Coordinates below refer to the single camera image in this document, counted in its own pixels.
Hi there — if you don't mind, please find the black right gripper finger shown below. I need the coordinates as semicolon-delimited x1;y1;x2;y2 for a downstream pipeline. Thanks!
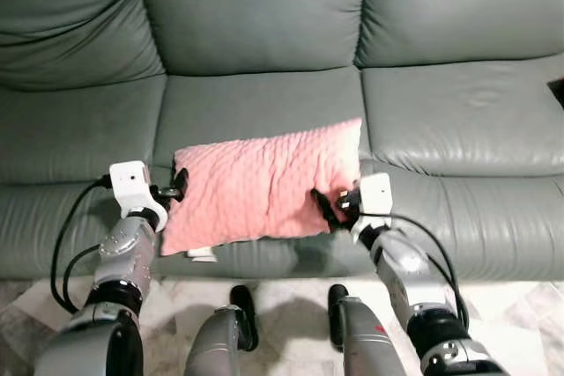
310;188;341;232

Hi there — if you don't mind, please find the pink dotted pillow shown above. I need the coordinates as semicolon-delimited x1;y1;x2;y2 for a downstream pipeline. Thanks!
160;117;365;262

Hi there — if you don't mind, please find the grey-green leather sofa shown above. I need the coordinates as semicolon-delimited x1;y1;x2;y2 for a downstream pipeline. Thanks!
0;0;564;283

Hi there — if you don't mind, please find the grey left robot leg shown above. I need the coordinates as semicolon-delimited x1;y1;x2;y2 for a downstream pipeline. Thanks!
183;284;260;376

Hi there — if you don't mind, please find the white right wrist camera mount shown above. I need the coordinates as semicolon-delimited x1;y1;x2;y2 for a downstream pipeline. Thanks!
351;173;394;245

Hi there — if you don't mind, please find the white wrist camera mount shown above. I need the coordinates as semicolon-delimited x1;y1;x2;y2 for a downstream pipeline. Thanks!
351;173;394;245
108;160;168;229

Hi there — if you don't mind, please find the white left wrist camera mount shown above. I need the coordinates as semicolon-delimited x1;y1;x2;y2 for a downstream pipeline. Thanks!
108;160;168;229

